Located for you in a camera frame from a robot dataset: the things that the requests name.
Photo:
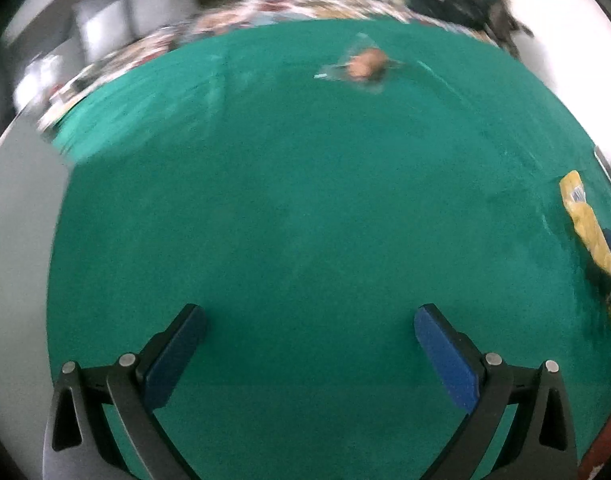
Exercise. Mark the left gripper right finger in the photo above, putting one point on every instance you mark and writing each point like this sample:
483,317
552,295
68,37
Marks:
540,443

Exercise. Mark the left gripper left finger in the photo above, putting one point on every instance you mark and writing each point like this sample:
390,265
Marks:
79,442

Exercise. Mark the white yellow snack pack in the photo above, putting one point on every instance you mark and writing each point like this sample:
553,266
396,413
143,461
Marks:
585,222

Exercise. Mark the white storage box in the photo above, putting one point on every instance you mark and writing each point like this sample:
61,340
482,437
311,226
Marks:
33,179

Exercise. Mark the green velvet blanket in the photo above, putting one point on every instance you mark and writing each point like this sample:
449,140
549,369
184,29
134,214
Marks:
310,219

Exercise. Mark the black bag pile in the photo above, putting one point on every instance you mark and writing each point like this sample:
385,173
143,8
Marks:
493,17

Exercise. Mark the clear wrapped brown bun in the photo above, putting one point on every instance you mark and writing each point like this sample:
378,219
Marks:
363,64

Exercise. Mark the grey pillow centre left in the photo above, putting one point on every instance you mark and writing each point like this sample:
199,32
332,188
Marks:
105,26

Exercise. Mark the floral bed sheet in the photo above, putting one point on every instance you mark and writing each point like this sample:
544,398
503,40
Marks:
220,20

